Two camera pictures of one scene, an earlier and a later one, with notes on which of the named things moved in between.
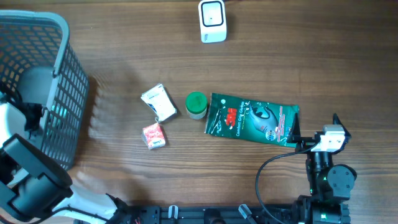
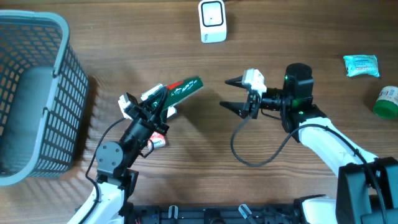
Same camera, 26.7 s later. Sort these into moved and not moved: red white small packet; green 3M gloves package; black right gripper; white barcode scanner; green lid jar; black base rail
Moved: green 3M gloves package; green lid jar; black right gripper
Not moved: white barcode scanner; black base rail; red white small packet
